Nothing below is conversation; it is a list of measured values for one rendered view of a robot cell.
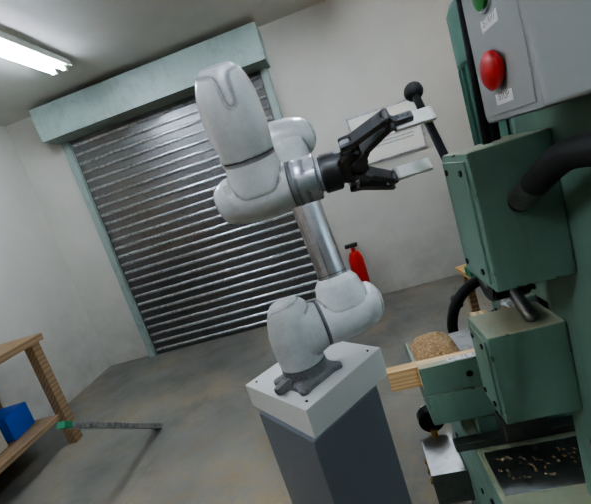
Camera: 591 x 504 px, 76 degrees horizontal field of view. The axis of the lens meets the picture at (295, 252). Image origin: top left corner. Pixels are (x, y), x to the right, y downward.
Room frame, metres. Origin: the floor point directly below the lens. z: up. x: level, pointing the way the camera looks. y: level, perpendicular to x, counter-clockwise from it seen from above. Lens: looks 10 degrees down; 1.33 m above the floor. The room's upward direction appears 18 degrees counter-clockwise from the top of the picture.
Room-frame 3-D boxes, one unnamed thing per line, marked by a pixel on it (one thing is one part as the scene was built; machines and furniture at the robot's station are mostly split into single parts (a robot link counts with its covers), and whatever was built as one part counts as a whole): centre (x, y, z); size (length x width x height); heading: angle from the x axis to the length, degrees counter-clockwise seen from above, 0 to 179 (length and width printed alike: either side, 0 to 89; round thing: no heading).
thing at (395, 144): (3.52, -1.12, 1.48); 0.64 x 0.02 x 0.46; 81
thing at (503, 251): (0.41, -0.23, 1.23); 0.09 x 0.08 x 0.15; 171
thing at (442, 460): (0.78, -0.18, 0.58); 0.12 x 0.08 x 0.08; 171
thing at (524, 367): (0.44, -0.23, 1.02); 0.09 x 0.07 x 0.12; 81
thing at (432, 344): (0.72, -0.21, 0.92); 0.14 x 0.09 x 0.04; 171
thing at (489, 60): (0.31, -0.19, 1.36); 0.03 x 0.01 x 0.03; 171
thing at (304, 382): (1.18, 0.10, 0.72); 0.22 x 0.18 x 0.06; 125
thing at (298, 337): (1.19, 0.08, 0.86); 0.18 x 0.16 x 0.22; 96
